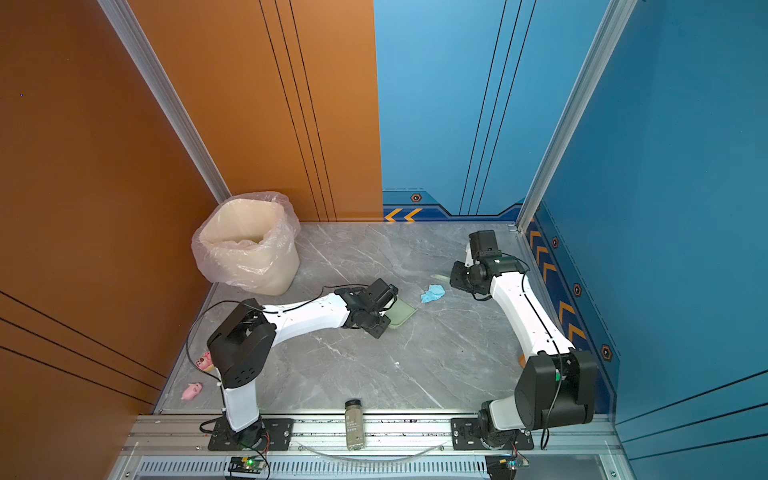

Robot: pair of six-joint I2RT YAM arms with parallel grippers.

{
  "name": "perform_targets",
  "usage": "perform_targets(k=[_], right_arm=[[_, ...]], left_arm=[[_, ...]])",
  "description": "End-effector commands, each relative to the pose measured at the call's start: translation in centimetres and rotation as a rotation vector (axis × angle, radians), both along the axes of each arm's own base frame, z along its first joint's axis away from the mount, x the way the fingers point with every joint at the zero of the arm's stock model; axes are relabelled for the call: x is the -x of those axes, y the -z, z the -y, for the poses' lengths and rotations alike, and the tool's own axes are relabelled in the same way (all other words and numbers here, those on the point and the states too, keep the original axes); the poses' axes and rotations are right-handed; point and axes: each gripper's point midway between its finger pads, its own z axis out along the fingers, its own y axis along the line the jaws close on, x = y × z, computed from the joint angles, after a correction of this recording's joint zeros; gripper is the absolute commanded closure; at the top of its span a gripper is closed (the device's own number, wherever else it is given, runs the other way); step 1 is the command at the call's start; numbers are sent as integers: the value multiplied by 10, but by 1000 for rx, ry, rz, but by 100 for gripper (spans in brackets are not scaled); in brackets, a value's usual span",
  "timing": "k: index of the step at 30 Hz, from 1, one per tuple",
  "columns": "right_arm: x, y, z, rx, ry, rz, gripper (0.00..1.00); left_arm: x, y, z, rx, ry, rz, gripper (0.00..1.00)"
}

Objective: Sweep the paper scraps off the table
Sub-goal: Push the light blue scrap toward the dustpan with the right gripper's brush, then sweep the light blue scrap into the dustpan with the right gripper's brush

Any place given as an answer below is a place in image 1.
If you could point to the green hand brush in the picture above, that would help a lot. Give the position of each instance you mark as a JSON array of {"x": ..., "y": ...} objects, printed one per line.
[{"x": 441, "y": 277}]

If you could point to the light blue paper scrap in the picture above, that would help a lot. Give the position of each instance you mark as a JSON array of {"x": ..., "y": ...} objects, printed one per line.
[{"x": 433, "y": 293}]

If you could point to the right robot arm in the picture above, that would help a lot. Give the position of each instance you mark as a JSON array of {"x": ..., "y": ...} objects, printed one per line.
[{"x": 557, "y": 387}]

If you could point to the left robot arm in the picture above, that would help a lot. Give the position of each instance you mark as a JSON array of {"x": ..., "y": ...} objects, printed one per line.
[{"x": 241, "y": 345}]

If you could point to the trash bin with plastic bag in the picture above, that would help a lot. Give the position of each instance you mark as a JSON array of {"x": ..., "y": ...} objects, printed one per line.
[{"x": 248, "y": 242}]

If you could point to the glass jar black lid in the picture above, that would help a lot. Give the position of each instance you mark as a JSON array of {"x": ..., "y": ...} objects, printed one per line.
[{"x": 354, "y": 425}]

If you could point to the pink pig toy on donut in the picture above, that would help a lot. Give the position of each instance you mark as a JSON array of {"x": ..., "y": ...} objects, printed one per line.
[{"x": 204, "y": 363}]

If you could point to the right green circuit board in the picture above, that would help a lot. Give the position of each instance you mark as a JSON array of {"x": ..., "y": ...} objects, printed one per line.
[{"x": 505, "y": 467}]

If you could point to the green circuit board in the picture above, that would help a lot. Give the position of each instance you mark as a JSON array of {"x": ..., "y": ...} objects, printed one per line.
[
  {"x": 505, "y": 467},
  {"x": 249, "y": 467}
]

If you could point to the left green circuit board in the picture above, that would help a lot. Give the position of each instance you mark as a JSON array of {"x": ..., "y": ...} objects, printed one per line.
[{"x": 249, "y": 467}]

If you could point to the aluminium corner post left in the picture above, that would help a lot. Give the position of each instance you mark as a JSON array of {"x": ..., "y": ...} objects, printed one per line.
[{"x": 127, "y": 27}]

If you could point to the aluminium corner post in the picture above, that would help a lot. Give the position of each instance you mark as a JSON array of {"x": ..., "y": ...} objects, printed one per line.
[
  {"x": 608, "y": 34},
  {"x": 127, "y": 27}
]

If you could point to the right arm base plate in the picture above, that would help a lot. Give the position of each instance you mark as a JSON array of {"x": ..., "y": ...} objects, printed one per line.
[{"x": 468, "y": 434}]

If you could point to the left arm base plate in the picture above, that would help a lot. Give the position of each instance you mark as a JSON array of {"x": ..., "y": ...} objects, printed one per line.
[{"x": 276, "y": 433}]

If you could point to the white cable duct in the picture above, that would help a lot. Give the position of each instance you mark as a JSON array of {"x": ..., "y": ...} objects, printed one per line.
[{"x": 309, "y": 467}]

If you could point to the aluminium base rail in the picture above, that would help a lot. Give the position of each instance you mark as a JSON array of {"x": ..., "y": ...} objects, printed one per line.
[{"x": 395, "y": 434}]

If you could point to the aluminium corner post right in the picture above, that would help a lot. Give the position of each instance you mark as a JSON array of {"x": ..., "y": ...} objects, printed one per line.
[{"x": 608, "y": 34}]

